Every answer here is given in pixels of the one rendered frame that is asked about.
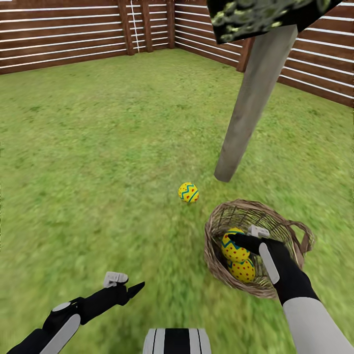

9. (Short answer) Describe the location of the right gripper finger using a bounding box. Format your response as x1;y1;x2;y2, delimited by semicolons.
228;233;238;242

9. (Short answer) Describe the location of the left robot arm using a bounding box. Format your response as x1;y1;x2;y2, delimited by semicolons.
7;271;145;354

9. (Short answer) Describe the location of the wicker basket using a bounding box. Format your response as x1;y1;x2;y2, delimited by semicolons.
204;199;313;299

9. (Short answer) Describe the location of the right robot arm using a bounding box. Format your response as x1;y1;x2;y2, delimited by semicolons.
228;224;354;354

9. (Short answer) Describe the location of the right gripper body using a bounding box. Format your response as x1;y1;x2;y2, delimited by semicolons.
235;234;256;253

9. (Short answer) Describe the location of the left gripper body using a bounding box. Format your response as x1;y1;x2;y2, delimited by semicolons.
94;283;127;315

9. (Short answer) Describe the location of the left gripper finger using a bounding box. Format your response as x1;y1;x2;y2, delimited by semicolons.
127;282;145;301

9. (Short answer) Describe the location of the robot trunk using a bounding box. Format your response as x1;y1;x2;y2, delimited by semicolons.
143;328;211;354

